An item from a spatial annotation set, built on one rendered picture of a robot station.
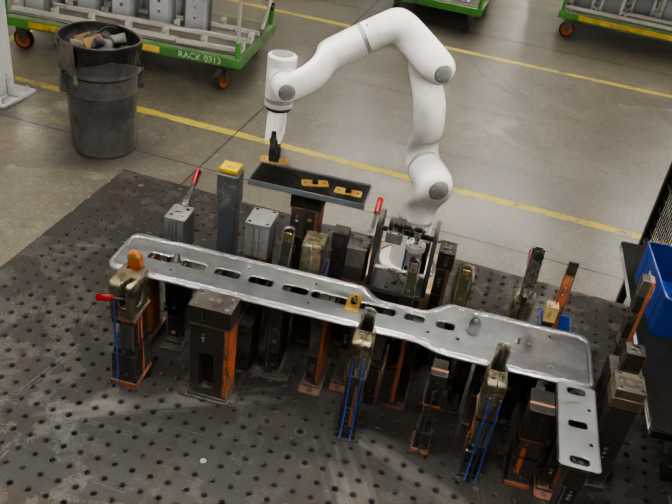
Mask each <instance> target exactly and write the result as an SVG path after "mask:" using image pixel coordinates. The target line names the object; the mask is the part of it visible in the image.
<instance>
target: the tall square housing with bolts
mask: <svg viewBox="0 0 672 504"><path fill-rule="evenodd" d="M278 215H279V213H278V212H277V211H272V210H268V209H264V208H259V207H255V208H254V209H253V211H252V212H251V214H250V215H249V217H248V218H247V220H246V222H245V238H244V253H243V256H245V258H249V259H254V260H258V261H262V262H266V263H270V264H272V257H273V250H274V248H275V246H276V235H277V224H278ZM249 282H252V283H256V284H260V285H264V286H268V287H271V284H272V281H267V280H263V279H259V278H255V277H251V278H250V279H249ZM249 308H253V309H257V310H260V319H259V321H260V328H259V336H263V334H262V333H264V332H265V331H263V330H264V329H266V328H265V326H267V319H268V316H266V312H267V307H264V306H260V305H256V304H252V303H249Z"/></svg>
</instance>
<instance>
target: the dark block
mask: <svg viewBox="0 0 672 504"><path fill-rule="evenodd" d="M457 246H458V243H454V242H450V241H445V240H441V244H440V248H439V253H438V257H437V261H436V266H435V269H436V271H435V275H434V280H433V284H432V288H431V292H430V296H429V301H428V305H427V309H426V310H429V309H433V308H436V307H439V306H442V303H443V299H444V295H445V291H446V287H447V283H448V279H449V275H450V272H451V271H452V269H453V265H454V261H455V257H456V252H457ZM430 355H431V351H430V350H428V349H426V348H424V347H423V346H421V345H419V349H418V352H416V355H415V359H414V360H418V361H422V362H426V363H429V360H430Z"/></svg>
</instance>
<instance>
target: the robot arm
mask: <svg viewBox="0 0 672 504"><path fill-rule="evenodd" d="M389 44H393V45H394V46H395V47H396V48H397V49H398V50H399V51H400V52H401V53H402V54H403V55H404V57H405V58H406V59H407V60H408V72H409V78H410V83H411V89H412V96H413V128H412V133H411V137H410V140H409V142H408V145H407V148H406V152H405V157H404V166H405V171H406V173H407V175H408V177H409V178H410V180H411V182H412V184H413V186H414V192H413V195H411V196H408V197H407V198H405V199H404V201H403V202H402V204H401V208H400V212H399V216H398V218H402V219H407V224H411V225H413V224H416V226H417V225H419V226H423V227H424V226H426V228H427V233H426V234H425V235H430V234H431V230H432V226H433V222H434V218H435V214H436V211H437V209H438V208H439V207H440V206H441V205H443V204H444V203H445V202H446V201H447V200H448V199H449V197H450V195H451V192H452V185H453V183H452V177H451V175H450V173H449V171H448V169H447V168H446V166H445V165H444V163H443V162H442V160H441V159H440V156H439V151H438V145H439V140H440V138H441V137H442V134H443V131H444V125H445V112H446V101H445V93H444V87H443V85H444V84H446V83H448V82H449V81H450V80H451V79H452V78H453V76H454V74H455V70H456V66H455V62H454V59H453V57H452V56H451V55H450V54H449V52H448V51H447V50H446V49H445V48H444V46H443V45H442V44H441V43H440V42H439V41H438V39H437V38H436V37H435V36H434V35H433V34H432V33H431V32H430V30H429V29H428V28H427V27H426V26H425V25H424V24H423V23H422V22H421V21H420V19H419V18H418V17H416V16H415V15H414V14H413V13H412V12H410V11H409V10H407V9H404V8H391V9H388V10H385V11H383V12H381V13H379V14H377V15H375V16H373V17H370V18H368V19H366V20H364V21H362V22H360V23H358V24H356V25H354V26H351V27H349V28H347V29H345V30H343V31H341V32H339V33H337V34H335V35H333V36H331V37H329V38H327V39H325V40H323V41H322V42H321V43H319V45H318V46H317V49H316V52H315V54H314V56H313V57H312V58H311V59H310V60H309V61H308V62H307V63H306V64H305V65H303V66H302V67H300V68H298V69H297V70H296V67H297V55H296V54H295V53H293V52H290V51H287V50H273V51H271V52H269V53H268V60H267V74H266V88H265V102H264V104H265V106H266V109H267V110H268V116H267V123H266V132H265V142H268V141H269V139H270V148H269V157H268V160H269V161H273V162H279V158H280V154H281V141H282V138H283V136H284V133H285V128H286V119H287V112H289V111H291V108H292V107H293V101H295V100H297V99H299V98H302V97H304V96H306V95H308V94H310V93H312V92H314V91H316V90H317V89H319V88H320V87H321V86H323V85H324V84H325V83H326V82H327V81H328V80H329V78H330V77H331V75H332V74H333V72H334V71H335V70H336V69H338V68H339V67H341V66H343V65H346V64H348V63H350V62H352V61H354V60H357V59H359V58H361V57H363V56H365V55H368V54H370V53H372V52H374V51H376V50H378V49H380V48H383V47H385V46H387V45H389ZM407 239H408V236H405V235H404V236H403V239H402V243H401V245H395V244H392V246H389V247H386V248H384V249H383V250H382V251H381V252H380V255H379V261H380V263H381V265H386V266H390V267H394V268H398V269H401V267H402V262H403V258H404V253H405V246H406V241H407Z"/></svg>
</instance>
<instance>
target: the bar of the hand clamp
mask: <svg viewBox="0 0 672 504"><path fill-rule="evenodd" d="M545 252H546V247H542V246H538V245H533V246H532V249H531V253H530V256H529V260H528V263H527V267H526V270H525V273H524V277H523V280H522V284H521V287H520V292H519V297H518V300H517V302H520V301H521V297H522V294H523V290H524V288H528V289H530V292H529V298H528V299H527V304H529V305H530V302H531V299H532V296H533V292H534V289H535V286H536V282H537V279H538V276H539V272H540V269H541V266H542V262H543V259H544V255H545Z"/></svg>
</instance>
